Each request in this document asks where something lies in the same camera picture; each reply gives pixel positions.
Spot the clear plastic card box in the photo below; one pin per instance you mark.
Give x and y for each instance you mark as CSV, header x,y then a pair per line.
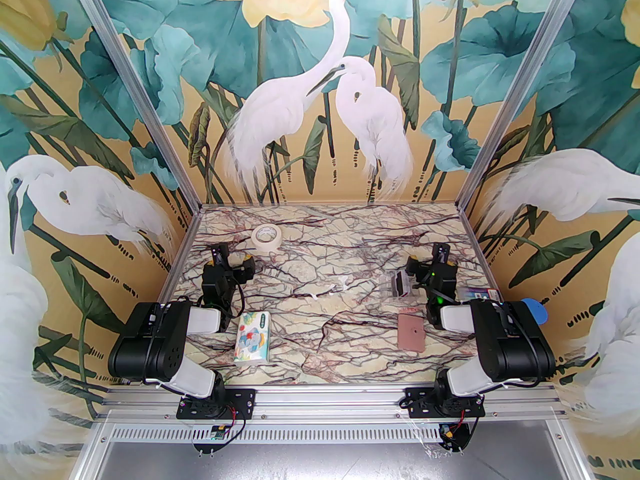
x,y
400,285

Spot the pink card holder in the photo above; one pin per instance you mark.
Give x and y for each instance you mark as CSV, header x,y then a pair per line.
x,y
411,335

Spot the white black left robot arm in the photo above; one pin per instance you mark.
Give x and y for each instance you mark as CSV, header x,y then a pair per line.
x,y
150,340

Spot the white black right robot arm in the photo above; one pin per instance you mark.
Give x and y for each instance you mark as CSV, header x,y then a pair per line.
x,y
510,340

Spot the cream masking tape roll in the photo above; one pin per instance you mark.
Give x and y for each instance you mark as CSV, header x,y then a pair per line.
x,y
266,248

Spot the colourful marker pen box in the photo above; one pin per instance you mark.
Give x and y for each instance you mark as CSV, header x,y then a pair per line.
x,y
480,294

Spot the cartoon print tissue pack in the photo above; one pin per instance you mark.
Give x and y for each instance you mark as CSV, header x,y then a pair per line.
x,y
252,338

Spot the blue lidded clear tube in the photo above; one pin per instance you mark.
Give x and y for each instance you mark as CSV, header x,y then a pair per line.
x,y
536,310

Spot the vented aluminium strip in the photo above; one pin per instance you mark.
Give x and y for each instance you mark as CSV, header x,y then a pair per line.
x,y
325,434

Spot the grey sheet metal panel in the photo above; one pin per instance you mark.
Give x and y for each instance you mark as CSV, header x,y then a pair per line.
x,y
325,463

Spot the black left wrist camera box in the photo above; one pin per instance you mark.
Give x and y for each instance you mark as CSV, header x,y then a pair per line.
x,y
220,255

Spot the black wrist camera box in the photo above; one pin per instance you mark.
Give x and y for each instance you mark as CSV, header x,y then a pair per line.
x,y
440,254
220,255

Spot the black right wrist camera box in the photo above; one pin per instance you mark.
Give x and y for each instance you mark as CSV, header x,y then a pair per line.
x,y
440,254

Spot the short aluminium table edge rail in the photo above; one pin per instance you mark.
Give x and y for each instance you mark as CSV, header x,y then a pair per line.
x,y
330,205

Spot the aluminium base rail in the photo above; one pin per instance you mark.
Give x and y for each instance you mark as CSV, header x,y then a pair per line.
x,y
325,403

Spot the aluminium frame post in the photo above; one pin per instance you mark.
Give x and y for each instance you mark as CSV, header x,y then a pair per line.
x,y
138,88
518,88

